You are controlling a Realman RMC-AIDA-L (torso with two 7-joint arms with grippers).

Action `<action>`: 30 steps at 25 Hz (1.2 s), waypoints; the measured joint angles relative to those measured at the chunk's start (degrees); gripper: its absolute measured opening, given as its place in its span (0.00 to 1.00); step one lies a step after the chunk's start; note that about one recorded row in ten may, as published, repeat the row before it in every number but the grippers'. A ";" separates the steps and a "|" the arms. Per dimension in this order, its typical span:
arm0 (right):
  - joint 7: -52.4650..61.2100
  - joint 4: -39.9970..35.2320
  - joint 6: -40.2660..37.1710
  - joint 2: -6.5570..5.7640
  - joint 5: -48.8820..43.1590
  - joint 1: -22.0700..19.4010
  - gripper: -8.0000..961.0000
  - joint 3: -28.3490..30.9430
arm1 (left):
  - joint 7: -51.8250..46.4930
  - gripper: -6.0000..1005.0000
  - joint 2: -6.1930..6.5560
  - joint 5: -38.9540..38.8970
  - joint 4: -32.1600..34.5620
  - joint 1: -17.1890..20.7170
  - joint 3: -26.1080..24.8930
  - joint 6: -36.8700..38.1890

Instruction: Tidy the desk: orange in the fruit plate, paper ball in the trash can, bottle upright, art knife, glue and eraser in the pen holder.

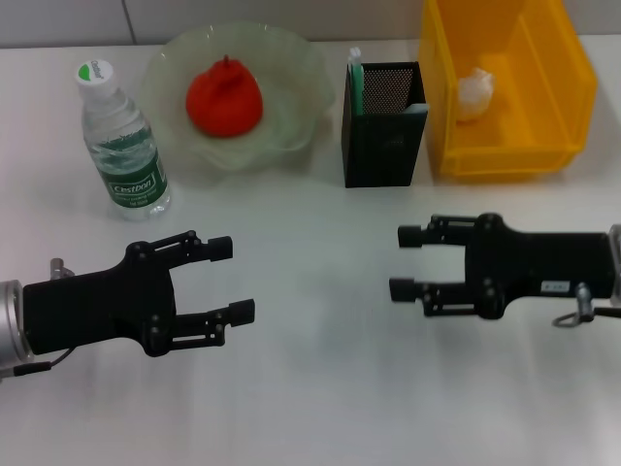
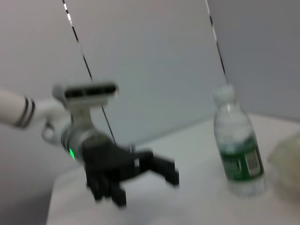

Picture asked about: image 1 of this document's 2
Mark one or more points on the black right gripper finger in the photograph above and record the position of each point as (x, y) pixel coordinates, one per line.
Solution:
(411, 236)
(402, 289)

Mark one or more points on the black mesh pen holder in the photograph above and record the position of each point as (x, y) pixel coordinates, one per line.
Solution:
(383, 150)

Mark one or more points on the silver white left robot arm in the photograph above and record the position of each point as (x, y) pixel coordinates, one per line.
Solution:
(9, 325)

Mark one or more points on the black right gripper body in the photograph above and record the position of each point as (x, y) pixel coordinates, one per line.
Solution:
(533, 269)

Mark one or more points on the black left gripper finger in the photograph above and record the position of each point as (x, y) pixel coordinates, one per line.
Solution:
(241, 312)
(218, 247)

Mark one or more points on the mint green pen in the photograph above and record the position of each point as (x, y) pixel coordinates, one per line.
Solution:
(358, 82)

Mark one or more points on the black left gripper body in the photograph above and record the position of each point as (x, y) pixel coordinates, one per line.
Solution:
(97, 306)

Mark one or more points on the clear green-label water bottle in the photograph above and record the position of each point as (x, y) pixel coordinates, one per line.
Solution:
(131, 160)

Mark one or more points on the yellow plastic bin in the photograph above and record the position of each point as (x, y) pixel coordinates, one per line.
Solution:
(533, 73)

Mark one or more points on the white paper ball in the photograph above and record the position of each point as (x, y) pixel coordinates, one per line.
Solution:
(475, 94)

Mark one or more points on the green glass fruit plate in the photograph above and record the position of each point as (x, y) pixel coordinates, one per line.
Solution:
(291, 73)

